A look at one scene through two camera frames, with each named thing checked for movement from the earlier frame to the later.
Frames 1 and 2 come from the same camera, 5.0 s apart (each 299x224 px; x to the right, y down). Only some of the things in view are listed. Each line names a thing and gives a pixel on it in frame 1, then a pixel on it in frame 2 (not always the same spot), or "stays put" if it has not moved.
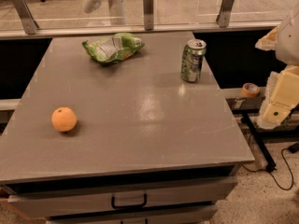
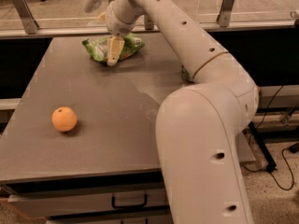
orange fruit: [64, 119] stays put
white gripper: [289, 41] -> [117, 26]
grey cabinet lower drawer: [205, 215] stays put
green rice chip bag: [113, 49] stays put
